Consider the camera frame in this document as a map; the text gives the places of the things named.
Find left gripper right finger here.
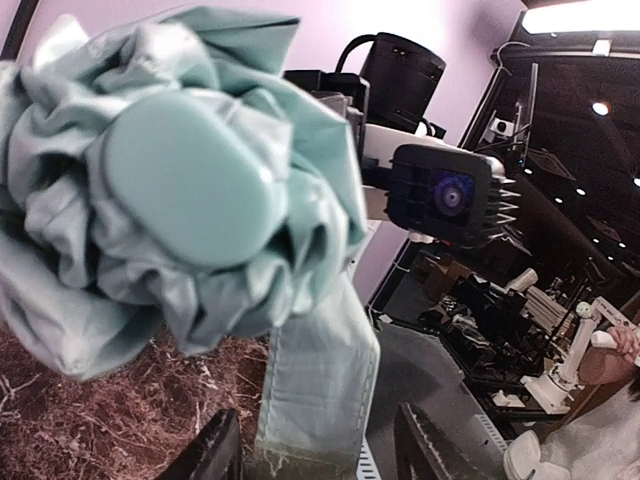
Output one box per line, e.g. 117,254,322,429
393,403,492,480

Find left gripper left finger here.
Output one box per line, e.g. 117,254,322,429
167,409,243,480

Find mint green folding umbrella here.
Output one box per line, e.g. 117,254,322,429
1,6,380,479

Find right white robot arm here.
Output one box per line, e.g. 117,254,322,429
284,32,446,133

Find white slotted cable duct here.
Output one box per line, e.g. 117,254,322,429
356,439,381,480

